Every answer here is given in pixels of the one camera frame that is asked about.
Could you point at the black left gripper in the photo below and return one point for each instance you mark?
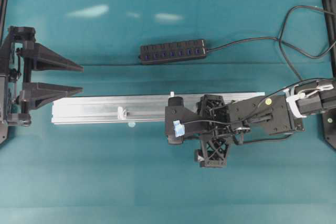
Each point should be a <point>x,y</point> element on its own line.
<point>15,112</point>

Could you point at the black metal frame rail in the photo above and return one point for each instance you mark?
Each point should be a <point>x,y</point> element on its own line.
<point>329,5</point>

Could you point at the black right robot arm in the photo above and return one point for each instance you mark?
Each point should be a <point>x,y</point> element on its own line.
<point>264,118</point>

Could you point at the silver aluminium extrusion rail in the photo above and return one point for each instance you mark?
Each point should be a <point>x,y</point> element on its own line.
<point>103,109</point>

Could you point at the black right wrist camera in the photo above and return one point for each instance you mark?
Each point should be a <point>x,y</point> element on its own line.
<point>180,122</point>

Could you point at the black USB hub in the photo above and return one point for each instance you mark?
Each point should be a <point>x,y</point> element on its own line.
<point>172,52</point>

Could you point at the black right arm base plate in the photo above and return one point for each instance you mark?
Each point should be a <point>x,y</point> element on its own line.
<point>328,120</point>

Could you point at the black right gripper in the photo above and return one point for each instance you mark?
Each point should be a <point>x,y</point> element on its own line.
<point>216,141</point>

